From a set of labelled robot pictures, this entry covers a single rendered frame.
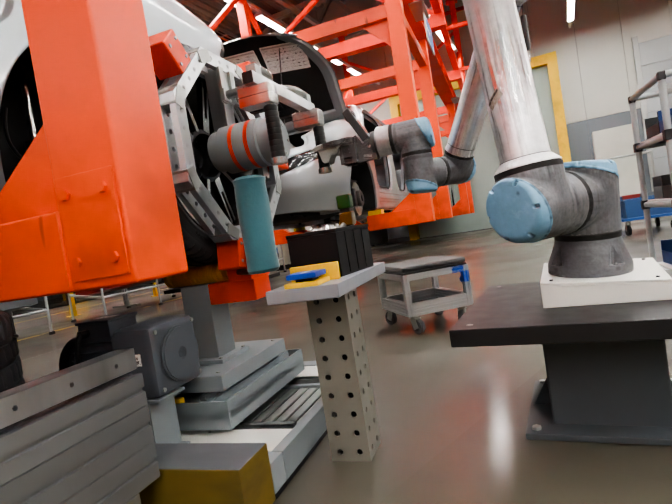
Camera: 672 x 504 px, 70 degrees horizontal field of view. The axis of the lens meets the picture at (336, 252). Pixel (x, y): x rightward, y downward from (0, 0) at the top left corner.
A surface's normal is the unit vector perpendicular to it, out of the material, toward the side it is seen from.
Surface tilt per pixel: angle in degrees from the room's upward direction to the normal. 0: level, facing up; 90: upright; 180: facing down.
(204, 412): 90
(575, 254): 72
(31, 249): 90
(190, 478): 90
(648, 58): 90
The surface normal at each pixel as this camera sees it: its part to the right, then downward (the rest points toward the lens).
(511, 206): -0.85, 0.26
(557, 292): -0.43, 0.11
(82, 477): 0.93, -0.14
